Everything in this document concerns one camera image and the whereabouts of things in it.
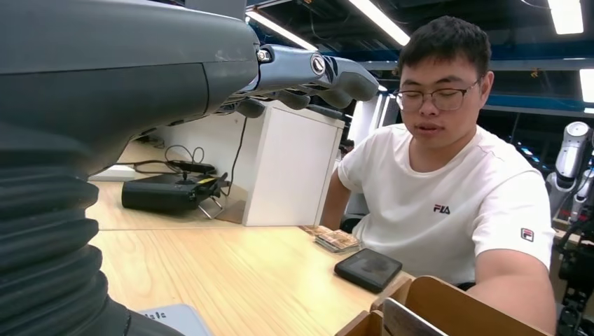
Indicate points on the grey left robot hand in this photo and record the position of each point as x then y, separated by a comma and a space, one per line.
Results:
116, 69

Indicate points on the wooden compartment card box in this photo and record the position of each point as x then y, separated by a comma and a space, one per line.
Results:
464, 310

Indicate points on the small picture card stack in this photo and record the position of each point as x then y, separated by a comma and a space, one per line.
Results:
315, 230

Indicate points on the pale grey card reader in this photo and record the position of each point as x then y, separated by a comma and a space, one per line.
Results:
178, 322

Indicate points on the large picture card stack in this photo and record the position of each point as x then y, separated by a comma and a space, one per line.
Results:
338, 241

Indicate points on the person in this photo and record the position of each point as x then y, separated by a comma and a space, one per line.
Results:
445, 199

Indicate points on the white power strip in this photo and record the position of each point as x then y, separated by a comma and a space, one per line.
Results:
111, 174

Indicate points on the black power adapter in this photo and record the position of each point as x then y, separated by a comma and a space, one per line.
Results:
192, 167

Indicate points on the black device with yellow label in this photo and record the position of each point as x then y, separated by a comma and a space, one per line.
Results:
162, 195

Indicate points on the ceiling light strip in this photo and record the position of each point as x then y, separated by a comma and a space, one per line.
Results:
565, 16
587, 86
280, 30
378, 22

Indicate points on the brown cardboard piece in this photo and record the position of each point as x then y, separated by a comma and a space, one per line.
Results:
232, 208

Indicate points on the white raised counter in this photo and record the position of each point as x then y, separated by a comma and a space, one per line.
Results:
287, 171

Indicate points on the black smartphone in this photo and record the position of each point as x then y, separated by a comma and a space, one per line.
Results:
369, 270

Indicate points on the thin-framed eyeglasses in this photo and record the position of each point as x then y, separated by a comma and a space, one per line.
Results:
441, 98

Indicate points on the standing humanoid robot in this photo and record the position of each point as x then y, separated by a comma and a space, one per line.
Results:
573, 148

